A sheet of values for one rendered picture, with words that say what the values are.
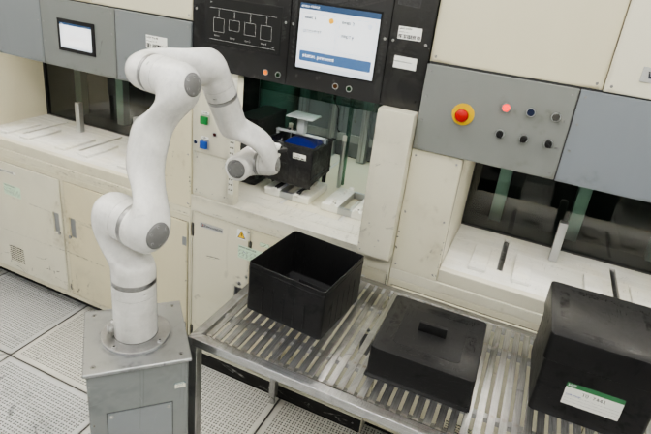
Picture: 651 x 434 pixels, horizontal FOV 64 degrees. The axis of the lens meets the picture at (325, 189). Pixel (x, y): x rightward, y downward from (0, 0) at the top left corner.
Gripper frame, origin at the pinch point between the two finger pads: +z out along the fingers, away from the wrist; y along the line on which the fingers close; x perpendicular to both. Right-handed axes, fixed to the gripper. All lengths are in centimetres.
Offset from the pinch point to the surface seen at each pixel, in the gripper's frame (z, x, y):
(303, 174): 21.3, -18.7, 5.9
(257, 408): -9, -119, 5
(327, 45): -0.3, 37.3, 16.3
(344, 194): 33.6, -28.6, 21.4
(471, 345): -42, -33, 80
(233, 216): 3.9, -35.9, -16.4
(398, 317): -38, -33, 58
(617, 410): -51, -34, 117
